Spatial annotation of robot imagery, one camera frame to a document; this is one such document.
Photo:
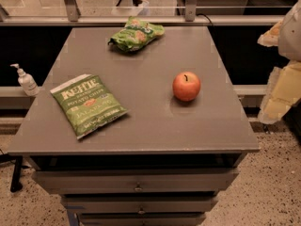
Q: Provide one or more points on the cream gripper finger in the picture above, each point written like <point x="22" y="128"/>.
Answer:
<point x="270" y="37"/>
<point x="283" y="91"/>

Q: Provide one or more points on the red apple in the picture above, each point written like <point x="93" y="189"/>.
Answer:
<point x="186" y="86"/>

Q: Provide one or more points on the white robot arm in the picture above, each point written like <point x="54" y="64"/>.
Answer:
<point x="289" y="40"/>

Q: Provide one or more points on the green rice chip bag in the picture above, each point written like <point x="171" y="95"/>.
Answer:
<point x="136" y="34"/>

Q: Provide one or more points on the green Kettle jalapeno chip bag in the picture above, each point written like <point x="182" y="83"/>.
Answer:
<point x="87" y="103"/>

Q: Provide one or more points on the top grey drawer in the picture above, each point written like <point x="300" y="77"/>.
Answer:
<point x="97" y="182"/>

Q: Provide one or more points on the grey drawer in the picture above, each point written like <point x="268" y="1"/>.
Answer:
<point x="142" y="220"/>
<point x="97" y="182"/>
<point x="140" y="204"/>

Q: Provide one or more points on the grey drawer cabinet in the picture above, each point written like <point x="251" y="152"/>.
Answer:
<point x="159" y="132"/>

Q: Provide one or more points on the middle grey drawer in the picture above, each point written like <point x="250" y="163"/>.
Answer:
<point x="140" y="204"/>

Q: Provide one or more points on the bottom grey drawer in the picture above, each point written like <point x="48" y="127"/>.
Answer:
<point x="142" y="220"/>

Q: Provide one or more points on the white pump sanitizer bottle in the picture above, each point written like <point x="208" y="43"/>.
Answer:
<point x="26" y="81"/>

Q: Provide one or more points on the black stand leg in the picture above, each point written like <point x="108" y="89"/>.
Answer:
<point x="17" y="161"/>

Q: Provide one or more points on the metal railing frame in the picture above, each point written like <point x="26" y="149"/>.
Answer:
<point x="71" y="13"/>

